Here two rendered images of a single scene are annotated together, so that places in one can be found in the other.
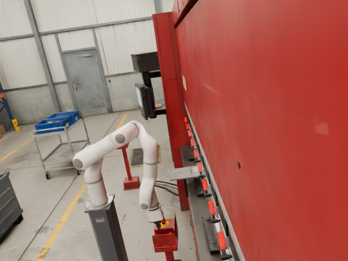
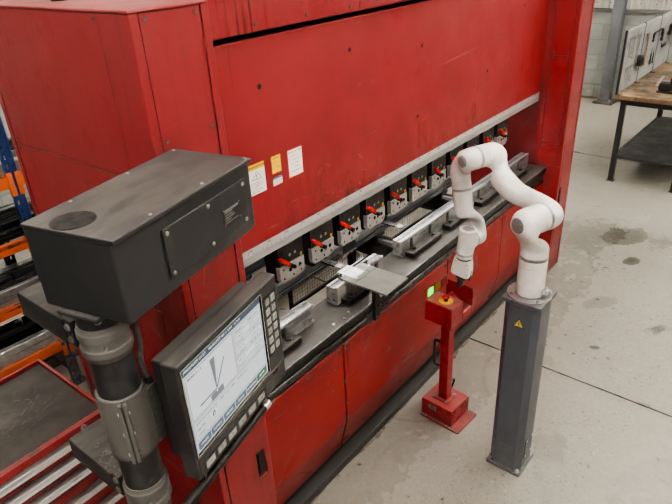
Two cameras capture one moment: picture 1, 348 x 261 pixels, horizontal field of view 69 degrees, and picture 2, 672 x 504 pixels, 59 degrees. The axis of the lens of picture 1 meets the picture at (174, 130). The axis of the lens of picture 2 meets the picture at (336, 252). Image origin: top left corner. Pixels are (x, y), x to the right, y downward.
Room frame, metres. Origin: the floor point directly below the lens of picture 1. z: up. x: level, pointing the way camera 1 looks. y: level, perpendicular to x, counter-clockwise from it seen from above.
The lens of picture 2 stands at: (3.84, 1.37, 2.44)
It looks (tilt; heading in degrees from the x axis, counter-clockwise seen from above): 28 degrees down; 220
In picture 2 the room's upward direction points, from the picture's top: 3 degrees counter-clockwise
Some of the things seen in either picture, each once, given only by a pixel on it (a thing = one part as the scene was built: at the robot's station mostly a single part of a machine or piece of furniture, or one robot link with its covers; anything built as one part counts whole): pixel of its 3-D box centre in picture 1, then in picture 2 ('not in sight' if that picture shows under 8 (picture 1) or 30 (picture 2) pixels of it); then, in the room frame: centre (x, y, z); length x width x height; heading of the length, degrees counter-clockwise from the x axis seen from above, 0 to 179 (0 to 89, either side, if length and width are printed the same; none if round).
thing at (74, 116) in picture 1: (63, 118); not in sight; (4.84, 2.07, 0.92); 0.50 x 0.36 x 0.18; 89
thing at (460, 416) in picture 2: not in sight; (448, 406); (1.50, 0.19, 0.06); 0.25 x 0.20 x 0.12; 86
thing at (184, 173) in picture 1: (185, 172); (373, 278); (1.87, -0.04, 1.00); 0.26 x 0.18 x 0.01; 90
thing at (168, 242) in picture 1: (165, 231); (449, 301); (1.50, 0.16, 0.75); 0.20 x 0.16 x 0.18; 176
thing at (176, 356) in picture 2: (144, 99); (222, 366); (3.05, 0.30, 1.42); 0.45 x 0.12 x 0.36; 14
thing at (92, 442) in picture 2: (165, 113); (153, 424); (3.17, 0.08, 1.18); 0.40 x 0.24 x 0.07; 0
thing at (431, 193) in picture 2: not in sight; (350, 235); (1.46, -0.49, 0.93); 2.30 x 0.14 x 0.10; 0
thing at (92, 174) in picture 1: (92, 162); (531, 233); (1.63, 0.59, 1.30); 0.19 x 0.12 x 0.24; 159
